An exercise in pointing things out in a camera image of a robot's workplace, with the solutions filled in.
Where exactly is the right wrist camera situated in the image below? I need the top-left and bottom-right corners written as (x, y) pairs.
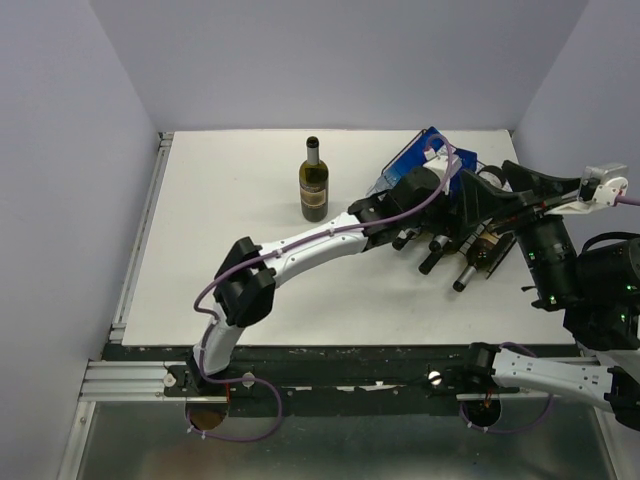
top-left (547, 163), bottom-right (629, 215)

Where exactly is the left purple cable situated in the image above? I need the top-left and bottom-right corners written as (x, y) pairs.
top-left (192, 133), bottom-right (456, 386)

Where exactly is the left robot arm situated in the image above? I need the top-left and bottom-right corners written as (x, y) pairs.
top-left (187, 167), bottom-right (450, 395)

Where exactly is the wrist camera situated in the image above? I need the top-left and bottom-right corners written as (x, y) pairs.
top-left (547, 163), bottom-right (629, 215)
top-left (423, 146), bottom-right (448, 178)

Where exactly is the dark green bottle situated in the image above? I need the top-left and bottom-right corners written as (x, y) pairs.
top-left (428, 166), bottom-right (514, 254)

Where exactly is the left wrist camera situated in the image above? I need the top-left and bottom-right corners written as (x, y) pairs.
top-left (423, 146), bottom-right (448, 178)

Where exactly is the green wine bottle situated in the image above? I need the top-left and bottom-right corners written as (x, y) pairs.
top-left (392, 235), bottom-right (412, 251)
top-left (418, 240), bottom-right (459, 275)

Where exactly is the tall green bottle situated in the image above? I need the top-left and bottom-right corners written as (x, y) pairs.
top-left (298, 136), bottom-right (329, 222)

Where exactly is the aluminium rail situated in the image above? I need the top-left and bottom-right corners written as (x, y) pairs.
top-left (79, 361), bottom-right (167, 403)

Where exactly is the short blue glass bottle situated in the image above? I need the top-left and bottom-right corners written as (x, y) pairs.
top-left (366, 127), bottom-right (444, 196)

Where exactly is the tall blue glass bottle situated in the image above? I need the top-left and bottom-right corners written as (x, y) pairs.
top-left (449, 147), bottom-right (478, 196)

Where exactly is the black wire wine rack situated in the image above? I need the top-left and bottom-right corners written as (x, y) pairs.
top-left (371, 127), bottom-right (515, 291)

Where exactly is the green bottle grey foil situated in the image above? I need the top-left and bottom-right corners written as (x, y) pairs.
top-left (452, 231), bottom-right (515, 292)

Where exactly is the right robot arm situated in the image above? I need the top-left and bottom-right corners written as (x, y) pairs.
top-left (459, 161), bottom-right (639, 429)

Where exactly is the black mounting base plate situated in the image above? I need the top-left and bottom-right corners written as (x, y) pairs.
top-left (99, 343), bottom-right (601, 419)

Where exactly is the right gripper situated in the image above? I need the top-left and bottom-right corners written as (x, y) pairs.
top-left (456, 159), bottom-right (582, 306)

